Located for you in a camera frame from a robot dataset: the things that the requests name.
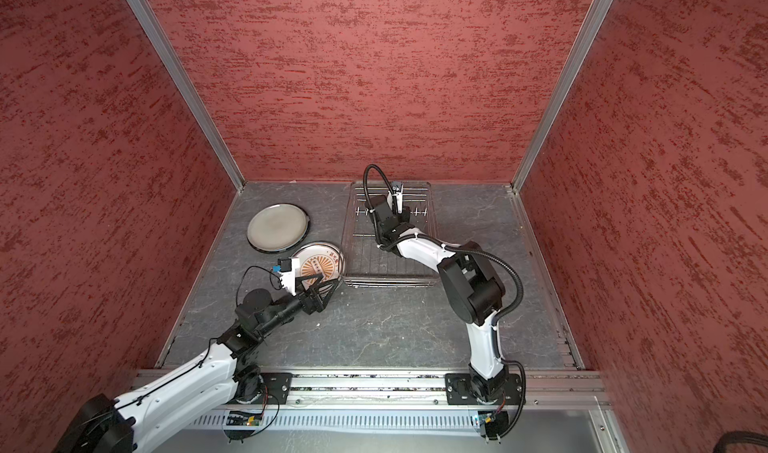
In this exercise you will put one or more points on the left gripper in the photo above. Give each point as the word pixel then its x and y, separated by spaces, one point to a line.
pixel 317 304

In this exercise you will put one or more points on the plain grey white plate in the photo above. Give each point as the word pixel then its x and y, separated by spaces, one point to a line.
pixel 278 224

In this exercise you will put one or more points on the left aluminium corner post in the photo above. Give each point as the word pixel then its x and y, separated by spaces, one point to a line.
pixel 161 44

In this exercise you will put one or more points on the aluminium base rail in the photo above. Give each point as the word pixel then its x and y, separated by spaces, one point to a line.
pixel 324 388

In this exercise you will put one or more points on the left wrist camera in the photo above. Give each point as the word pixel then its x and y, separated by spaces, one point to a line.
pixel 287 269

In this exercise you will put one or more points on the wire dish rack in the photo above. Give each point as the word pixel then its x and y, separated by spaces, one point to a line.
pixel 365 264

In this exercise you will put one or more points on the aluminium corner post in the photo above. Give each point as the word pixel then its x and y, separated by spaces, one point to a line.
pixel 593 20
pixel 161 44

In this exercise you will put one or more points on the right aluminium corner post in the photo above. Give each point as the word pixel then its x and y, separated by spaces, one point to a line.
pixel 593 20

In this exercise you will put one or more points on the circuit board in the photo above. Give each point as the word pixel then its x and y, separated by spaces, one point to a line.
pixel 244 419
pixel 492 426

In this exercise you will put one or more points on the right circuit board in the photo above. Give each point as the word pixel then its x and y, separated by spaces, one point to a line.
pixel 492 426

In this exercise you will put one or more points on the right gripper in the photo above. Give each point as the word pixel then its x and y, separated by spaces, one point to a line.
pixel 406 214

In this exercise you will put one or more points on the left circuit board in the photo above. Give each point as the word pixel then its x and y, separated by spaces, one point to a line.
pixel 244 419

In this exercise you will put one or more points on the dark striped rim plate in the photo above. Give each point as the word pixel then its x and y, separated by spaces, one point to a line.
pixel 262 248

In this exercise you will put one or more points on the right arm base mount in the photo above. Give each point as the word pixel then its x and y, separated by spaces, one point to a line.
pixel 462 388

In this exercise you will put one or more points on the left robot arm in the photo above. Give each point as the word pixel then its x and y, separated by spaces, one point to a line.
pixel 143 419

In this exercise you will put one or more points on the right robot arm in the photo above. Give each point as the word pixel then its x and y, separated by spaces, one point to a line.
pixel 473 288

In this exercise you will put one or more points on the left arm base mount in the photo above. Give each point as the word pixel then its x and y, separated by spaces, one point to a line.
pixel 276 387

